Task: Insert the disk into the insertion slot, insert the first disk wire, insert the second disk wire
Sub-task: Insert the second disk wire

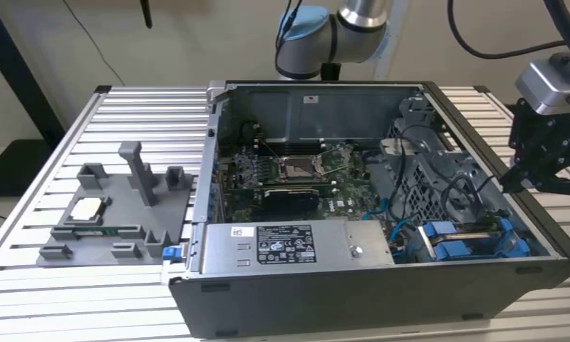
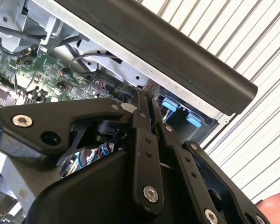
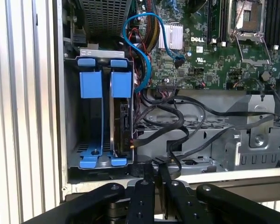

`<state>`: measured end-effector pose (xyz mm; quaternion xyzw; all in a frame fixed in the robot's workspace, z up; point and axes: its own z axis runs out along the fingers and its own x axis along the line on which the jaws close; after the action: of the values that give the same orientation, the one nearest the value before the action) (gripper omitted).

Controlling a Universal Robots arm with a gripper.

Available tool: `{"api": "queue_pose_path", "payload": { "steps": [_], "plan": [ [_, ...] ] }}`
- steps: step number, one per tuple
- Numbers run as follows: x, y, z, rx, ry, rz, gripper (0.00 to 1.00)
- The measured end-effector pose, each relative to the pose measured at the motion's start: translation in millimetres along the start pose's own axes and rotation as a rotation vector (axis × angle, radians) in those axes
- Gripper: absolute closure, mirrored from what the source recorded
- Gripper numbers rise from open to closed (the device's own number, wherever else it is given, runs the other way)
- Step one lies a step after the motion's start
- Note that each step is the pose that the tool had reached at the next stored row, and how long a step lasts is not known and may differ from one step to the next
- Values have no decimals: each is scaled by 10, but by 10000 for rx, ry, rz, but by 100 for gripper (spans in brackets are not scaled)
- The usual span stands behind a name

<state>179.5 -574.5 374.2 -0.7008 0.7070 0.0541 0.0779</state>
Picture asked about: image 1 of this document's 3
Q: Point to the silver power supply unit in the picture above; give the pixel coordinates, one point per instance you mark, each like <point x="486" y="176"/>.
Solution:
<point x="332" y="246"/>

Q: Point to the thin locking lever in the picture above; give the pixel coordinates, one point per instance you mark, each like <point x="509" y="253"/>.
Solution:
<point x="271" y="149"/>

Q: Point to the silver CPU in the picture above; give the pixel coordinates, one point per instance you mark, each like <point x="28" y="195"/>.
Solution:
<point x="88" y="209"/>

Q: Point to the CPU socket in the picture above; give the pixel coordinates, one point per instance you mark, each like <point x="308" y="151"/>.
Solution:
<point x="297" y="169"/>

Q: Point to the silver camera box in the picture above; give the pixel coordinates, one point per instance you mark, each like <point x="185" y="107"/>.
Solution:
<point x="541" y="85"/>

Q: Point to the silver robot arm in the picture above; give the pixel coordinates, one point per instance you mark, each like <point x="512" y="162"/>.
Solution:
<point x="309" y="46"/>

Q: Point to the grey metal drive cage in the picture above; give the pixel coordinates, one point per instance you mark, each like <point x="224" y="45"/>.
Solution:
<point x="422" y="199"/>

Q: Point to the blue case latch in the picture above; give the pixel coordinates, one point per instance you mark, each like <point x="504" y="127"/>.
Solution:
<point x="171" y="253"/>

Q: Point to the blue disk carrier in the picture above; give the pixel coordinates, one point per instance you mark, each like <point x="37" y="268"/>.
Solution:
<point x="453" y="252"/>

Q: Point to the black open PC case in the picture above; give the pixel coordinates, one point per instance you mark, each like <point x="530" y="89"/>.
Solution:
<point x="313" y="303"/>

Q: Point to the black antenna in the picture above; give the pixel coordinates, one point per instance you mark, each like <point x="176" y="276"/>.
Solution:
<point x="147" y="14"/>

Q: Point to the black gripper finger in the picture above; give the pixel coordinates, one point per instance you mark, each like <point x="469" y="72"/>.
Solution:
<point x="568" y="183"/>
<point x="528" y="142"/>

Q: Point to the grey parts rack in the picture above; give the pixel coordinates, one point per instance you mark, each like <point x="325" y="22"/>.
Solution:
<point x="119" y="213"/>

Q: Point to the disk bay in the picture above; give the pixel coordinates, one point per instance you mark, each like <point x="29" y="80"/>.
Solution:
<point x="537" y="235"/>

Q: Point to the green motherboard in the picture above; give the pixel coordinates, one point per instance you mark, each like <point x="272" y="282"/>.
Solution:
<point x="352" y="185"/>

